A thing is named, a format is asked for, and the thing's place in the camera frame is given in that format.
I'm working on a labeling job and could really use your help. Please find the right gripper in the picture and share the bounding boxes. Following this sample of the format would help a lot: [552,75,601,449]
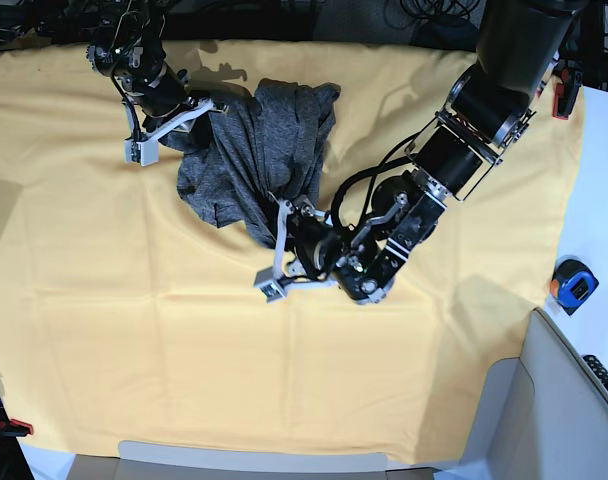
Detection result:
[141,97,229,150]

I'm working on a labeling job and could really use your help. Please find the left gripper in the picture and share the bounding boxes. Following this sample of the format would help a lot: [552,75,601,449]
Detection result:
[270,192,337,293]

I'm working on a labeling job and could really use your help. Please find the grey long-sleeve shirt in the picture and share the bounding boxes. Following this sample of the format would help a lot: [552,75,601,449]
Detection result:
[161,79,341,248]

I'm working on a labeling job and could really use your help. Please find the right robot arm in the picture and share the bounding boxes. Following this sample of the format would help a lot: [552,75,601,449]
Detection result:
[86,1,228,166]

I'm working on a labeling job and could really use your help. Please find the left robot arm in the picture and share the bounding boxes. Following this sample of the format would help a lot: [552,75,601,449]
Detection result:
[254,1,585,305]

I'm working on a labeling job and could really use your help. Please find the yellow table cloth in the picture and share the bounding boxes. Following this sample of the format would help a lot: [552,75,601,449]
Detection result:
[0,47,586,463]

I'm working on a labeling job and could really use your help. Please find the blue black tape measure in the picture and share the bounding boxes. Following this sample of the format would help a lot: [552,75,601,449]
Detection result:
[549,257,599,316]

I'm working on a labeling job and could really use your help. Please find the red black clamp right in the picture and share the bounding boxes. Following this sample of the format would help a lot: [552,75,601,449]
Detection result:
[552,68,583,120]

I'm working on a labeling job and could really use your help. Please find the red black clamp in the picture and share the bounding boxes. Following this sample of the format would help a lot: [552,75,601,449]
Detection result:
[552,68,583,120]
[0,419,34,438]

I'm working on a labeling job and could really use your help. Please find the red black clamp left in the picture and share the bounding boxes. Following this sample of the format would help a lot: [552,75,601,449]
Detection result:
[0,419,34,438]

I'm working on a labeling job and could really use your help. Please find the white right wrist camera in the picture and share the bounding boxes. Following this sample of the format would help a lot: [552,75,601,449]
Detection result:
[124,139,159,167]

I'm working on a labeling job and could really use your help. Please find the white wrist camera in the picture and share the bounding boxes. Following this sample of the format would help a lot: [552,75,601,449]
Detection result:
[124,139,159,167]
[253,268,287,303]

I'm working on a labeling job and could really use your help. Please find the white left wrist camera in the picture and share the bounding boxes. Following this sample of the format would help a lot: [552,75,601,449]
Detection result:
[253,268,287,303]

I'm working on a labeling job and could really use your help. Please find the black textured handle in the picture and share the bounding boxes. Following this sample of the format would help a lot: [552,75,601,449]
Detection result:
[583,355,608,392]

